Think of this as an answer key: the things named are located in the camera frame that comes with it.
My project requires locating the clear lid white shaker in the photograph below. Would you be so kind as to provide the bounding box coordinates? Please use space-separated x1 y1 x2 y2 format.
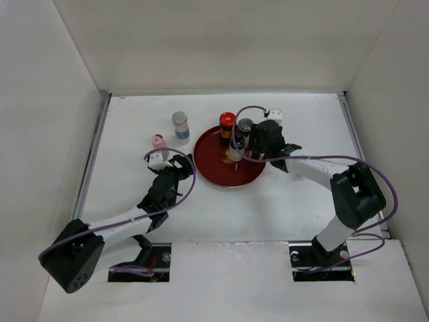
237 118 253 149

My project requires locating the black knob white grinder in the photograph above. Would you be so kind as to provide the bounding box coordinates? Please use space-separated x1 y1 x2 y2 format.
228 134 245 162

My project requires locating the red lid chili sauce jar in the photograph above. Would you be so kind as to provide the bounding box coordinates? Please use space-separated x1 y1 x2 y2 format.
219 112 235 144

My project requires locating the silver lid blue label bottle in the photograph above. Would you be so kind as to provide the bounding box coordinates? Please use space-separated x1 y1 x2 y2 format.
172 111 190 145

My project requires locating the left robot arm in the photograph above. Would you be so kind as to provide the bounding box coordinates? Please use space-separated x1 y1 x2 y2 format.
38 148 196 294

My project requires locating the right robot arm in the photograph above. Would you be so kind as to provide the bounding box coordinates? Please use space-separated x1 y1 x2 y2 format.
248 120 386 266

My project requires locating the red round tray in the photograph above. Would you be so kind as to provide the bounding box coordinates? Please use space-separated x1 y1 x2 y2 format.
193 127 265 188

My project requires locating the pink lid spice bottle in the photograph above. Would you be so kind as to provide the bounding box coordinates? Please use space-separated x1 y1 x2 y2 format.
151 133 167 150

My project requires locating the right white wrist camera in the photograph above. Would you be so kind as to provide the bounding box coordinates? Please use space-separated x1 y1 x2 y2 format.
264 109 283 125

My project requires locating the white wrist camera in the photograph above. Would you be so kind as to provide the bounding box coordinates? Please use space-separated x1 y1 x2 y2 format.
264 109 283 125
146 152 172 170

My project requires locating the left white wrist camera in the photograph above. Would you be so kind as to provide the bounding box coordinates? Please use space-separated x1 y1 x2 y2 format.
146 152 172 170

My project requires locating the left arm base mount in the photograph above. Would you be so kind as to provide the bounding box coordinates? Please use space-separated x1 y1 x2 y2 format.
107 235 172 283

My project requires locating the right metal frame rail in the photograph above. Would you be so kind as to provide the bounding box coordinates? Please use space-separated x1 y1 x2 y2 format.
337 92 391 239

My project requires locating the metal frame rail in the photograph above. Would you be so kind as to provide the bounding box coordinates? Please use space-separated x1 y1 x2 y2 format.
337 92 391 239
71 90 112 219

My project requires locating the left metal frame rail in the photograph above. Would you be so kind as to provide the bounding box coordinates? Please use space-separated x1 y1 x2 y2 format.
71 90 112 219

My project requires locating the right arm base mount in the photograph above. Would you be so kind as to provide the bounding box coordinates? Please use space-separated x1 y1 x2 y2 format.
289 243 355 282

